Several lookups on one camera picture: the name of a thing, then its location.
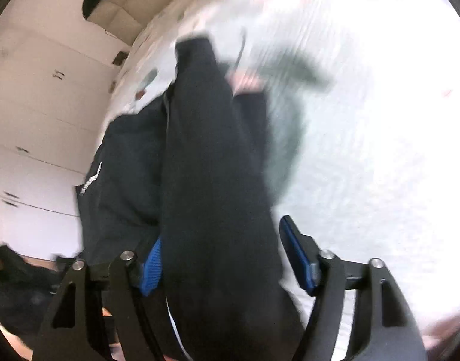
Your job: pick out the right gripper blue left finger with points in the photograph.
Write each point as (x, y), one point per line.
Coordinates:
(74, 328)

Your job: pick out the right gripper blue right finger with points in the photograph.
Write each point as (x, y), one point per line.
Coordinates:
(383, 326)

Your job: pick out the black jacket with grey piping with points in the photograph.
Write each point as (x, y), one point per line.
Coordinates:
(180, 183)

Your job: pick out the floral quilted bedspread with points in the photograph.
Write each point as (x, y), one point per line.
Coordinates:
(364, 117)

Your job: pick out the dark items on nightstand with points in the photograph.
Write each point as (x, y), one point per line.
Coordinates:
(120, 58)

